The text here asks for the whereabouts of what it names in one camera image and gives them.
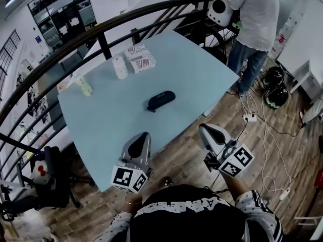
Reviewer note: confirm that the pale green bottle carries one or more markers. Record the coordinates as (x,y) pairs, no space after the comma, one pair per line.
(84,86)

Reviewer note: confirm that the printed flag pattern box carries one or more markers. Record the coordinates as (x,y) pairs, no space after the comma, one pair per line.
(140,58)

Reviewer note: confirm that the white round-window carrier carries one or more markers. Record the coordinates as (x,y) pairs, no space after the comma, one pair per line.
(219,9)

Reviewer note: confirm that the white cylindrical bottle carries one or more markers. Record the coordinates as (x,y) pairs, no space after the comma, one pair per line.
(119,68)

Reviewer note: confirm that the black metal railing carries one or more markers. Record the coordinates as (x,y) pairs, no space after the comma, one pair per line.
(75,38)

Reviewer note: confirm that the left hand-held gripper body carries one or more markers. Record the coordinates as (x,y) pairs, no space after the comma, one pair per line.
(136,160)

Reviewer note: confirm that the black helmet with green trim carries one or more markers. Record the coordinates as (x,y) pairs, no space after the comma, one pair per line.
(276,97)
(273,75)

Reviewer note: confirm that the black office chair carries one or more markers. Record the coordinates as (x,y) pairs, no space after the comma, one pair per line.
(56,180)

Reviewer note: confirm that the black glasses case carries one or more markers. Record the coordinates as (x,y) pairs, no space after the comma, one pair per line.
(161,100)

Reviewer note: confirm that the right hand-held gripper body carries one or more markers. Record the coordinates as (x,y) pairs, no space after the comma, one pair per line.
(222,147)

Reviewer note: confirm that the white power strip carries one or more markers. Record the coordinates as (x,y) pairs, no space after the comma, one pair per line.
(283,194)
(249,117)

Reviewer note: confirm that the person's left forearm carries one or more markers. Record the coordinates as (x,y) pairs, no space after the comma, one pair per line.
(133,201)

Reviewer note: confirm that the person's black printed shirt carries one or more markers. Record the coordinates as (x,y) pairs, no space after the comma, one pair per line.
(186,215)

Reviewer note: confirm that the white plush with red bow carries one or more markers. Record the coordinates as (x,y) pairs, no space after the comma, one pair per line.
(40,173)

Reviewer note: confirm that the white side table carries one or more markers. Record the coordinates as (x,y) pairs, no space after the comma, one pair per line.
(306,78)

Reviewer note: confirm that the person's right forearm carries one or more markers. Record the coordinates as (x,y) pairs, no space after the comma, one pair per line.
(236,186)

